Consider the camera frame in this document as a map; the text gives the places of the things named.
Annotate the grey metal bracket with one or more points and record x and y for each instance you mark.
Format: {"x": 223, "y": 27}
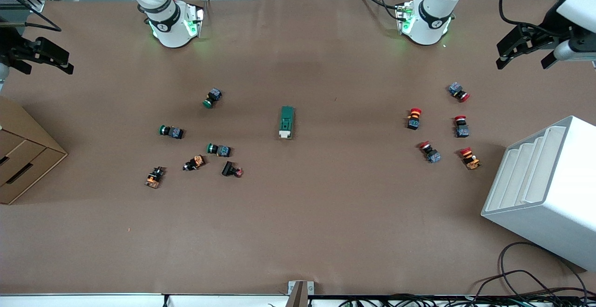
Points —
{"x": 300, "y": 293}

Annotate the green push button switch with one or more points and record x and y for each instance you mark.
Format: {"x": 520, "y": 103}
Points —
{"x": 174, "y": 133}
{"x": 223, "y": 150}
{"x": 214, "y": 95}

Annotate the white stepped rack box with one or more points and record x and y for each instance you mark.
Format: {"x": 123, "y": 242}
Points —
{"x": 558, "y": 195}

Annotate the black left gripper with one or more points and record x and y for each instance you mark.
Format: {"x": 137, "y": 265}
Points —
{"x": 548, "y": 24}

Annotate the red emergency stop button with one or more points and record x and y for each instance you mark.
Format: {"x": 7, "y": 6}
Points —
{"x": 433, "y": 156}
{"x": 456, "y": 89}
{"x": 462, "y": 131}

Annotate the brown cardboard drawer box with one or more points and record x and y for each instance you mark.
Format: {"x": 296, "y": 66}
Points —
{"x": 23, "y": 158}

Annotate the red emergency button orange block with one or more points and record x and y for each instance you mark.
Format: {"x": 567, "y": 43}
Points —
{"x": 471, "y": 161}
{"x": 413, "y": 121}

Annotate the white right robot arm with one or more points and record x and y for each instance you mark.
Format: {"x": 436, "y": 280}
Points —
{"x": 170, "y": 27}

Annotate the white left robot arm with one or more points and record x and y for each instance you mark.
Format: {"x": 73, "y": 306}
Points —
{"x": 433, "y": 16}

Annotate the orange black selector switch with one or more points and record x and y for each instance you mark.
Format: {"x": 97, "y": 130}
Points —
{"x": 196, "y": 161}
{"x": 153, "y": 179}

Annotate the green load switch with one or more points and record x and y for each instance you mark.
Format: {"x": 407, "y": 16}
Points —
{"x": 287, "y": 120}

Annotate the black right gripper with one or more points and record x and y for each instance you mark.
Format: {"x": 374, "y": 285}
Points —
{"x": 10, "y": 46}

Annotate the black red selector switch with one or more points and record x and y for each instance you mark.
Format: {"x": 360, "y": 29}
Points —
{"x": 228, "y": 169}

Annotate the white table edge rail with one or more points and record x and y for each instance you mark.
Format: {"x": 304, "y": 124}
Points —
{"x": 93, "y": 300}

